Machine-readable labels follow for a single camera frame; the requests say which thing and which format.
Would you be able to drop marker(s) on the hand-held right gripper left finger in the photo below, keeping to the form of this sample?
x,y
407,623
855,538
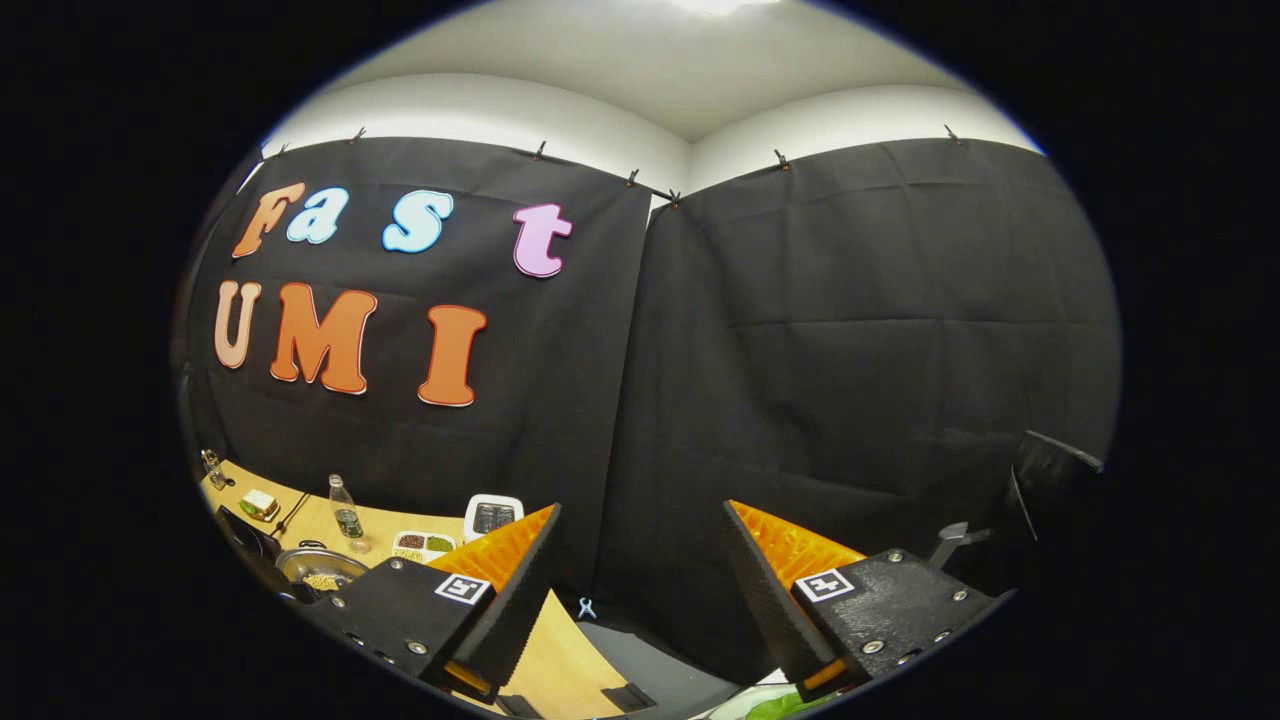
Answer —
x,y
520,600

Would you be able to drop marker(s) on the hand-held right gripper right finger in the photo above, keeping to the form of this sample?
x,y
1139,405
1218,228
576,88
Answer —
x,y
770,600

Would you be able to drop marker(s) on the stainless steel pot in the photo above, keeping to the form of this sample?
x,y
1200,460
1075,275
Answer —
x,y
320,565

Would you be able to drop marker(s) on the black induction cooktop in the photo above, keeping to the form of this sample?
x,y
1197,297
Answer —
x,y
245,535

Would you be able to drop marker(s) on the light blue clip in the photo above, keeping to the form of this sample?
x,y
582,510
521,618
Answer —
x,y
587,607

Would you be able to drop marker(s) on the white toaster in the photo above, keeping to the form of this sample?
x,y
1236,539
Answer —
x,y
492,515

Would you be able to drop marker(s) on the green crumpled sheet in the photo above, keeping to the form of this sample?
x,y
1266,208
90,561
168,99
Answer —
x,y
775,706

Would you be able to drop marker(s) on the white divided tray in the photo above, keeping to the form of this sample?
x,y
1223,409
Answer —
x,y
424,546

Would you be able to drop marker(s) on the clear plastic water bottle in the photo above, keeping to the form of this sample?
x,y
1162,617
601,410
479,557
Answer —
x,y
347,515

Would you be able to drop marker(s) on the pile of yellow soybeans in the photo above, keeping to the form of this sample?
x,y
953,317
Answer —
x,y
322,581

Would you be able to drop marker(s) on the sandwich with lettuce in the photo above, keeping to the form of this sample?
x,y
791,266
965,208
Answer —
x,y
259,505

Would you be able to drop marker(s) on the row of black cloth clips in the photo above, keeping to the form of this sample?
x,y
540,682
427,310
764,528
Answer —
x,y
540,150

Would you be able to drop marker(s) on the ceiling light panel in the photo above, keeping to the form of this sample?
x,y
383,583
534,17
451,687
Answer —
x,y
720,5

